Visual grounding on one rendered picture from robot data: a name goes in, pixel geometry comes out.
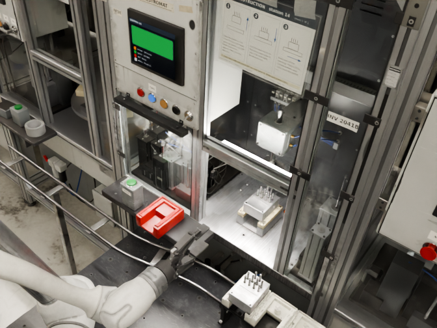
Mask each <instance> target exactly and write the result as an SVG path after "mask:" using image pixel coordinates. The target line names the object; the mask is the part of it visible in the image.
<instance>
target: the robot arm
mask: <svg viewBox="0 0 437 328"><path fill-rule="evenodd" d="M209 229H210V227H208V226H207V225H205V224H204V223H203V224H202V225H200V226H199V227H198V228H197V229H196V230H195V231H194V232H191V231H188V232H187V233H186V234H185V235H184V236H183V237H182V238H181V239H180V240H179V241H178V242H177V243H176V244H175V245H174V246H173V247H171V248H170V249H169V252H170V256H169V257H168V258H167V259H166V260H160V261H158V262H157V263H156V264H155V265H154V266H150V267H148V268H146V269H145V270H144V271H143V272H142V273H141V274H139V275H138V276H137V277H136V278H134V279H133V280H130V281H128V282H125V283H124V284H123V285H121V286H120V287H118V288H117V287H114V286H100V285H98V286H96V287H95V286H94V284H93V283H92V281H91V280H90V279H88V278H86V277H84V276H81V275H70V276H58V275H57V274H56V273H55V272H54V271H53V270H52V269H51V268H50V267H49V266H48V265H47V264H46V263H45V262H44V261H43V260H42V259H41V258H40V257H39V256H38V255H36V254H35V253H34V252H33V251H32V250H31V249H30V248H29V247H28V246H27V245H26V244H25V243H24V242H23V241H22V240H21V239H20V238H19V237H17V235H15V233H13V231H11V229H9V227H7V225H6V224H4V222H2V221H1V220H0V279H3V280H8V281H10V282H15V283H16V284H19V285H20V286H21V287H22V288H23V289H24V290H25V291H26V292H28V293H29V294H30V295H31V296H33V297H34V298H35V299H36V300H37V301H36V308H37V311H38V312H39V313H40V315H41V317H42V319H43V321H44V323H45V325H46V326H47V328H94V325H95V322H98V323H100V324H103V325H104V326H105V327H106V328H127V327H129V326H130V325H132V324H133V323H135V322H136V321H137V320H138V319H139V318H140V317H141V316H142V315H143V314H144V313H145V312H146V311H147V310H148V309H149V308H150V307H151V305H152V303H153V302H154V301H155V300H156V299H157V298H158V297H159V296H160V295H161V294H162V293H163V292H164V291H165V290H166V289H167V288H168V285H169V284H170V283H171V282H172V281H173V280H174V279H175V280H176V279H177V278H178V277H179V276H180V275H181V274H182V273H183V272H184V271H186V270H187V269H189V268H190V267H191V266H192V265H193V264H194V262H193V261H194V260H195V258H196V257H197V256H198V255H199V254H201V253H202V252H203V251H204V250H205V249H206V248H207V247H208V246H209V244H207V243H206V242H204V241H203V240H202V241H201V242H200V243H199V244H198V245H197V246H196V247H195V248H193V249H192V250H191V251H190V252H189V253H188V255H187V256H184V254H185V252H186V251H187V249H188V248H189V247H190V246H191V244H192V243H193V242H194V240H196V241H197V240H198V239H199V238H200V237H202V236H203V235H204V234H205V233H206V232H207V231H208V230H209ZM178 254H180V255H181V256H180V255H178ZM189 263H190V264H189Z"/></svg>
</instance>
